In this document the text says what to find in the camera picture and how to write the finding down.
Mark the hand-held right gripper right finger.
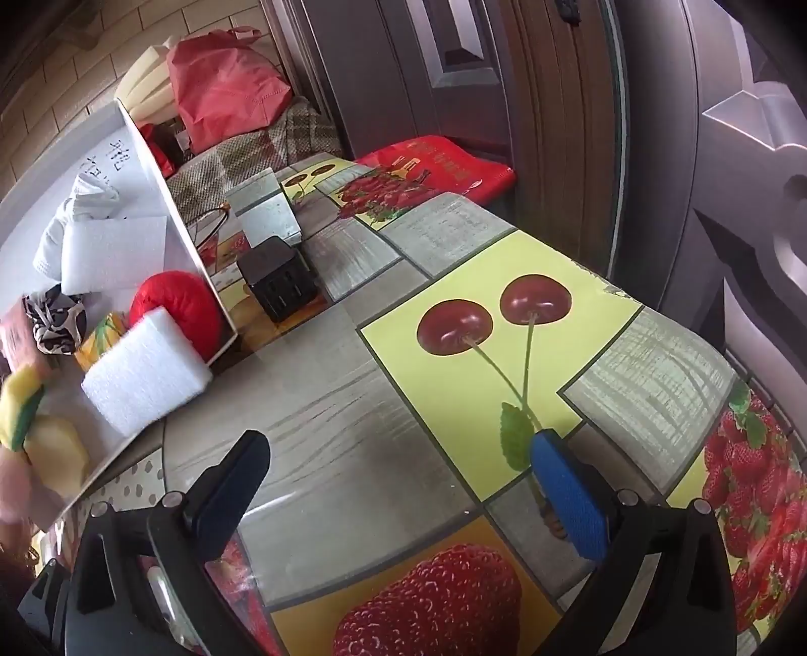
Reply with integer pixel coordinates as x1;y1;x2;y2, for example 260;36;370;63
528;429;738;656

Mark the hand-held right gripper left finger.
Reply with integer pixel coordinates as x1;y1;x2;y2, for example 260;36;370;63
66;430;281;656

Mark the yellow octagonal sponge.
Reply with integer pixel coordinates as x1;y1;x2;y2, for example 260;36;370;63
25;413;89;499

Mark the yellow tissue pack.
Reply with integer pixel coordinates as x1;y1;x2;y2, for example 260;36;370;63
74;312;130;373

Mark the white cardboard box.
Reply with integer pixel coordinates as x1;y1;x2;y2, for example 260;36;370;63
0;99;241;531

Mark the red soft ball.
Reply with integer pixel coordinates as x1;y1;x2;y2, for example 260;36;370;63
129;271;223;363

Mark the large white foam block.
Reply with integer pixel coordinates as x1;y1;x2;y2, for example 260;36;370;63
81;307;214;438

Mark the pink fluffy item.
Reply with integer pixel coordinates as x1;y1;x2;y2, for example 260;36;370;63
0;451;39;524

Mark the yellow and green sponge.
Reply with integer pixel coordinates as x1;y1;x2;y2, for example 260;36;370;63
0;366;48;452

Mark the black power cube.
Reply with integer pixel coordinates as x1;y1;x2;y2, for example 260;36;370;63
236;236;319;322

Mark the black and white scrunchie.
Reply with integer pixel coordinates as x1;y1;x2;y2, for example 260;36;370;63
22;284;89;355

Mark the thin white foam block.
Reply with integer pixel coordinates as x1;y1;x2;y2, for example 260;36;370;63
60;214;171;296

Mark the white cloth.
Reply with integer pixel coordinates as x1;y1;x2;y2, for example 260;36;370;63
34;172;124;282

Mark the red printed bag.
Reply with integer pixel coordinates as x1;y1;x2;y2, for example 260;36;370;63
354;134;516;206

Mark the coral fabric bag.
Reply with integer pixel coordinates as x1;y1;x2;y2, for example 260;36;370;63
165;26;294;155

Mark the cream foam bundle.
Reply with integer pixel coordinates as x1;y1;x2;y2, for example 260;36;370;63
117;34;190;124

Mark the purple panel door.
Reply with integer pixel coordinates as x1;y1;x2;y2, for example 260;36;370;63
261;0;527;171

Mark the black cable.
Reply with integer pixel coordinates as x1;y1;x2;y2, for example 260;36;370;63
189;202;233;250

